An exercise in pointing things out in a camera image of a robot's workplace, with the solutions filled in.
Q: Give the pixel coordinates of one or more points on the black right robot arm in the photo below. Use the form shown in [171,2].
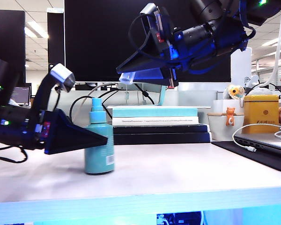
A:
[224,35]

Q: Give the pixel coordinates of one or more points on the dark equipment under table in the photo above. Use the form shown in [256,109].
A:
[178,219]

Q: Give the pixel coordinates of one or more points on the black book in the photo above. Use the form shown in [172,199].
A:
[154,129]
[154,138]

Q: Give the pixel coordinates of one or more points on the teal book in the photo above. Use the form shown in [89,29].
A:
[154,113]

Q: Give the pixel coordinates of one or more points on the small lit laptop screen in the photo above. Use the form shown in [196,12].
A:
[21,95]

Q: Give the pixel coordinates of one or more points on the white round cup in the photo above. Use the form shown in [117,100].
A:
[215,129]

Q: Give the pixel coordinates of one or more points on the white partition panel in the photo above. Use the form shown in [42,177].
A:
[241,70]

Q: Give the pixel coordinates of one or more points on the black left camera bracket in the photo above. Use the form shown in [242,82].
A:
[43,93]

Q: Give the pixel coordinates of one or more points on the teal sprayer bottle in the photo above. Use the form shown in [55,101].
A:
[98,161]

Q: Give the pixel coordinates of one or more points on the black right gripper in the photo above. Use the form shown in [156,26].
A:
[178,47]

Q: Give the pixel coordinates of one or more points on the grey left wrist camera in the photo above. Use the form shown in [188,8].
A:
[63,78]

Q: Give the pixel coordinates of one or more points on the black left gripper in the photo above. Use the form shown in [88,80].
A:
[38,131]

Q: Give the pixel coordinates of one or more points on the teal monitor stand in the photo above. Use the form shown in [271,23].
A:
[162,96]

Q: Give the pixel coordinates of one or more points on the narrow black monitor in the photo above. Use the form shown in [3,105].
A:
[56,35]

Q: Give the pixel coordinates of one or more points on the orange cat figurine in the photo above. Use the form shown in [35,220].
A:
[230,117]

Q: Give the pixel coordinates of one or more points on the large black AOC monitor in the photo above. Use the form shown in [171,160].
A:
[96,35]

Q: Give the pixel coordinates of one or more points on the wide black monitor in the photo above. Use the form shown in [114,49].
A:
[7,35]

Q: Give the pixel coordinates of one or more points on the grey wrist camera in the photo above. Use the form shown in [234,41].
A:
[148,10]
[63,78]

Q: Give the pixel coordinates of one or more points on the sunflower plush toy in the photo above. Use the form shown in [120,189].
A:
[235,92]

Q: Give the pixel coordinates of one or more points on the white book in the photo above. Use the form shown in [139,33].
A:
[135,121]

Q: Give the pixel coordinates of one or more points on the grey laptop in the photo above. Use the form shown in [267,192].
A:
[271,145]

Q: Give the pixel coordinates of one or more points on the transparent sprayer lid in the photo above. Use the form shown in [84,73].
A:
[126,78]

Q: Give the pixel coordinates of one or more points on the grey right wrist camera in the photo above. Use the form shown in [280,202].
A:
[148,10]

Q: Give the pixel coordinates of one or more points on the yellow tin box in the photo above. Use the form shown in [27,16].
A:
[260,112]

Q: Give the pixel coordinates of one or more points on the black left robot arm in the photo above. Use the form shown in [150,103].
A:
[2,82]

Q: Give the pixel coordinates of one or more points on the ceiling light panel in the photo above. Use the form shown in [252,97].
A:
[36,30]

